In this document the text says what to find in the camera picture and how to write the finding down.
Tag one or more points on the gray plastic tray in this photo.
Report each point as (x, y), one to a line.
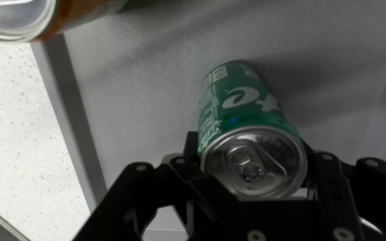
(148, 81)

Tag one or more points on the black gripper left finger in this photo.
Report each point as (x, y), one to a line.
(167, 201)

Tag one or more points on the green sprite can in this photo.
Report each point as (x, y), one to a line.
(242, 112)

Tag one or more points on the orange soda can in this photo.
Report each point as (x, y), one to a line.
(32, 15)

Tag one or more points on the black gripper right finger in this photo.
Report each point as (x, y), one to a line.
(362, 201)

